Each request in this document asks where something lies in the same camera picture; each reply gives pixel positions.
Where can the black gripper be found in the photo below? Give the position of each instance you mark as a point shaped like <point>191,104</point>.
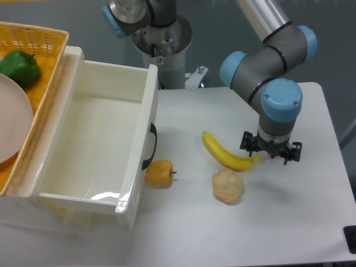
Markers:
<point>274,145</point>

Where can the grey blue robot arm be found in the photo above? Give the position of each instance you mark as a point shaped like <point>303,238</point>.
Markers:
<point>257,79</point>

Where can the round bread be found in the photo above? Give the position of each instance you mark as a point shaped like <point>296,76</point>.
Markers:
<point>227,186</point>

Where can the yellow banana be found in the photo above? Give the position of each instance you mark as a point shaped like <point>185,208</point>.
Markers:
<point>226,158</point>

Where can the yellow bell pepper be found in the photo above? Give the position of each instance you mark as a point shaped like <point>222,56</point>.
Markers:
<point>160,173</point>

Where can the black object at table edge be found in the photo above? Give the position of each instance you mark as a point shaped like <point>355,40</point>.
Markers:
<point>350,236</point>

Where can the white open drawer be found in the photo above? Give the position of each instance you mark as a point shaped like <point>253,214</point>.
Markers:
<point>96,165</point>

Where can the yellow woven basket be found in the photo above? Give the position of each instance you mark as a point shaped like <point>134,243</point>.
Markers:
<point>36,52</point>

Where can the white drawer cabinet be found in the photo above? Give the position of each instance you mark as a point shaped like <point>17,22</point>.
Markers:
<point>21,204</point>

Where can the pink plate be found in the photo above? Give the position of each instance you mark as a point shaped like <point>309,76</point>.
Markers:
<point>16,117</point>

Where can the green bell pepper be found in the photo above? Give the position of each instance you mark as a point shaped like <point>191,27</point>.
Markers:
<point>20,67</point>

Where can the metal bracket with bolts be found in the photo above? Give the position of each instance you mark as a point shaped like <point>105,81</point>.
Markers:
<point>194,80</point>

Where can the black drawer handle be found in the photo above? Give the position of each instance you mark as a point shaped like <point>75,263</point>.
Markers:
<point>151,147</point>

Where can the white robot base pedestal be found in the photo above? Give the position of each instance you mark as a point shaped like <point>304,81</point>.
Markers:
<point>166,48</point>

